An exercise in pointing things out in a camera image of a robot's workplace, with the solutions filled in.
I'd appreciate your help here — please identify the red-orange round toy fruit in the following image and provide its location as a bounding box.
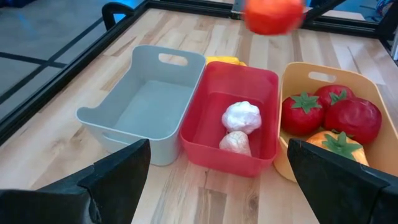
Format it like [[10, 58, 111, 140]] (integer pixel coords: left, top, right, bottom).
[[243, 0, 305, 35]]

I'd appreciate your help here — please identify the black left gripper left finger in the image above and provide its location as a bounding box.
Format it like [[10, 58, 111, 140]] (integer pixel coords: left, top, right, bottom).
[[0, 138, 152, 224]]

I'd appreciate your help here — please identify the black curved chair armrest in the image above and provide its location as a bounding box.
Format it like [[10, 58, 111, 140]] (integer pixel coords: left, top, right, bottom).
[[101, 1, 135, 31]]

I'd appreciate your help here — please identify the red toy tomato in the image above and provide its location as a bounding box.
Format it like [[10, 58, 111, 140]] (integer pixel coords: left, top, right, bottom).
[[314, 84, 356, 108], [280, 91, 326, 137], [323, 96, 382, 146]]

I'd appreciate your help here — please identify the red plastic basket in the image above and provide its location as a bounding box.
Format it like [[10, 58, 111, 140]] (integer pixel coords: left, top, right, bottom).
[[179, 60, 280, 178]]

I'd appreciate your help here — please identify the yellow toy lemon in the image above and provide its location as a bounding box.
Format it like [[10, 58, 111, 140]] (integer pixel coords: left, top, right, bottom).
[[205, 55, 248, 67]]

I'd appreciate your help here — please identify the small white toy garlic bulb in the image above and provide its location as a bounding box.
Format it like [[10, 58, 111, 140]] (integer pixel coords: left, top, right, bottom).
[[218, 130, 252, 157]]

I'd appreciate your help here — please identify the orange round toy fruit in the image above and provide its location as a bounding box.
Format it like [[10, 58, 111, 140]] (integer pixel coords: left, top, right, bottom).
[[306, 129, 370, 167]]

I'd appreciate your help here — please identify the yellow plastic basket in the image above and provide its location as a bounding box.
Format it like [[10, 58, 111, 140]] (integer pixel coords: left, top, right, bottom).
[[273, 61, 398, 184]]

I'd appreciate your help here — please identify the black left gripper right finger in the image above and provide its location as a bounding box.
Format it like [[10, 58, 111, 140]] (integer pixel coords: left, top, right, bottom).
[[286, 138, 398, 224]]

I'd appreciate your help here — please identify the black table frame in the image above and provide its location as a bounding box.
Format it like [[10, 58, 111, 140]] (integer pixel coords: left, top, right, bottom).
[[0, 0, 398, 146]]

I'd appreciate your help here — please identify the grey plastic basket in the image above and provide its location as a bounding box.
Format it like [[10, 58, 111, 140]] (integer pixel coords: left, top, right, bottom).
[[76, 44, 207, 167]]

